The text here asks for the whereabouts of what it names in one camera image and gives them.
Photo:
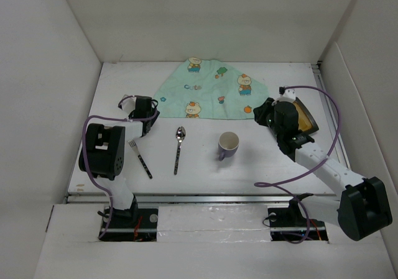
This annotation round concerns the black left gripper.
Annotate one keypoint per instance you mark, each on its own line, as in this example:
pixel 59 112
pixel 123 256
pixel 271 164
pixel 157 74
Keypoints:
pixel 153 118

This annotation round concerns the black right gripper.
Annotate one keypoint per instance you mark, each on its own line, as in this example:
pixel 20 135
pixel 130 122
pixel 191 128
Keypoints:
pixel 260 112

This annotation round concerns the silver spoon patterned handle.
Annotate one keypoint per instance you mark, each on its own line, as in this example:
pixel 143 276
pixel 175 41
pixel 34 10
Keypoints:
pixel 180 136

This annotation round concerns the green cartoon print cloth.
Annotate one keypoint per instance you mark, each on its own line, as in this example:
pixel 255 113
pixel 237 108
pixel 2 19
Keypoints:
pixel 209 89

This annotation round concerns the silver fork patterned handle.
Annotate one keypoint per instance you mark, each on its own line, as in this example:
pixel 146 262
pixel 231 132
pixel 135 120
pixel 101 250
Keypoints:
pixel 134 147

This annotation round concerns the square black amber plate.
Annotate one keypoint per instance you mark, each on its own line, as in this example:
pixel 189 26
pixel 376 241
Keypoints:
pixel 306 122

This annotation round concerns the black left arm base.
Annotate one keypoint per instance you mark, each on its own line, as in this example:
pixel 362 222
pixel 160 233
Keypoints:
pixel 142 229

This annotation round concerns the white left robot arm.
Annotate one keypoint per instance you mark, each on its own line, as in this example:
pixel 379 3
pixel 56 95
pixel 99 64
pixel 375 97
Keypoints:
pixel 103 147

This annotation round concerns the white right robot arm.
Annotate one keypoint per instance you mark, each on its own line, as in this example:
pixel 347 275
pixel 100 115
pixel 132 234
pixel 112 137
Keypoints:
pixel 362 206

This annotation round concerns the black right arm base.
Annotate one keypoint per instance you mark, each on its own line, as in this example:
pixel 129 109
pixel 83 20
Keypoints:
pixel 289 224

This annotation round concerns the purple mug white inside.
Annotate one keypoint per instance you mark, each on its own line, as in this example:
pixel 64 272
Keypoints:
pixel 227 145

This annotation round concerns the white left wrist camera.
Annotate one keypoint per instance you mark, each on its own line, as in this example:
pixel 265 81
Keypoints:
pixel 127 103

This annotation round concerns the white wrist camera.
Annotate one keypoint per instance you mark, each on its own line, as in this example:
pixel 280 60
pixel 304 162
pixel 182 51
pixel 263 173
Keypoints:
pixel 287 95
pixel 127 103

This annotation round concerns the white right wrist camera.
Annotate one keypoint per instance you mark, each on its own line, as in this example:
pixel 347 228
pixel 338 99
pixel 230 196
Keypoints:
pixel 287 95

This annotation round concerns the aluminium front rail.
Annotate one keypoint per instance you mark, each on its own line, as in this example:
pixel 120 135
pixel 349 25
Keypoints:
pixel 181 198

